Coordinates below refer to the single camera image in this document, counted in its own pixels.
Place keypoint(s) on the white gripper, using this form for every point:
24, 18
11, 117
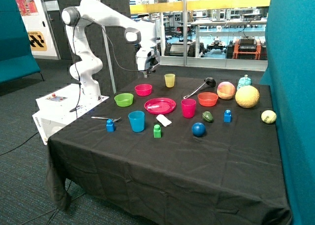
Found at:
148, 60

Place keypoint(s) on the pink plastic bowl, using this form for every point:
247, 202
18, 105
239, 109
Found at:
143, 89

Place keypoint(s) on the pink plastic cup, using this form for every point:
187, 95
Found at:
188, 107

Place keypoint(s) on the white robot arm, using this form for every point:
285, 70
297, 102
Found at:
76, 18

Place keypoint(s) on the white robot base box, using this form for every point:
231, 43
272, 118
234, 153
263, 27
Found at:
60, 108

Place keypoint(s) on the yellow plastic cup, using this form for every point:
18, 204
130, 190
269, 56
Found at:
169, 80

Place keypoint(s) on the pink plastic plate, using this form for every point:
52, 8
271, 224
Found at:
160, 105

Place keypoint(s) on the green plastic bowl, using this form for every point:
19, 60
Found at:
124, 99

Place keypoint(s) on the blue plastic cup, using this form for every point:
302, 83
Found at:
137, 120

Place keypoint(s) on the orange plastic bowl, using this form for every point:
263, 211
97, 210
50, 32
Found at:
207, 99

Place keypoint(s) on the white small packet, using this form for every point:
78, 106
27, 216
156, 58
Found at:
163, 120

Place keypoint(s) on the green toy block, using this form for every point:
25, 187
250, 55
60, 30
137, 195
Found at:
157, 131

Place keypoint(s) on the metal spoon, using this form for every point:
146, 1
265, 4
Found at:
104, 118

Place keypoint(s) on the black ladle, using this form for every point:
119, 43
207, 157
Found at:
208, 81

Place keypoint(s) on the blue toy block left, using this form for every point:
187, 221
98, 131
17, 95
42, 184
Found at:
110, 126

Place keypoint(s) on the blue toy block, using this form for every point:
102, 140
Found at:
227, 116
110, 126

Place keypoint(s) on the blue ball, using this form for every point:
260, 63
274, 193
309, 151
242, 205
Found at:
198, 129

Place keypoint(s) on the black tablecloth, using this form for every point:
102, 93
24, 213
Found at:
232, 175

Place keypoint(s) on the pink orange ball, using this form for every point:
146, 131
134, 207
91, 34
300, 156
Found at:
226, 90

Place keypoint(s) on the blue toy block right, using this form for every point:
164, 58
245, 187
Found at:
227, 116

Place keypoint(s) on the large yellow ball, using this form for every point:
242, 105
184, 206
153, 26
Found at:
247, 96

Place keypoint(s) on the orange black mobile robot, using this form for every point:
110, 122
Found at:
247, 48

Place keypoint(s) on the yellow black sign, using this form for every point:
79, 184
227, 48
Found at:
37, 41

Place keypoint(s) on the teal sofa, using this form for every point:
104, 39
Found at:
16, 59

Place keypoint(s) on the red poster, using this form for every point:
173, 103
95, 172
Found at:
27, 7

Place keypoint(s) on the teal partition wall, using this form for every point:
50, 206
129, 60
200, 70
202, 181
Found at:
290, 39

